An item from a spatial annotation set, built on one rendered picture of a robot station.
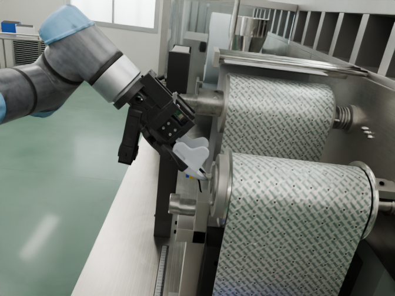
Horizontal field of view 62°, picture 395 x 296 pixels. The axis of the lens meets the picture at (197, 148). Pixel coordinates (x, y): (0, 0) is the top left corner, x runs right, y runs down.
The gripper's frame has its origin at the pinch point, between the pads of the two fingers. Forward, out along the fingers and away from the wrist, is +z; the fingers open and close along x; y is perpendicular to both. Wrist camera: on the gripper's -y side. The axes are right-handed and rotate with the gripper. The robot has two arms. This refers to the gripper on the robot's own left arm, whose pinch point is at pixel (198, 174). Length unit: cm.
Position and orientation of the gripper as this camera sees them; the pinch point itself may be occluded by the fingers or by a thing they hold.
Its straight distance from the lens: 61.8
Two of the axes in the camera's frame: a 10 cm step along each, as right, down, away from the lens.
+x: 0.1, -4.0, 9.2
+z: 6.7, 6.8, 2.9
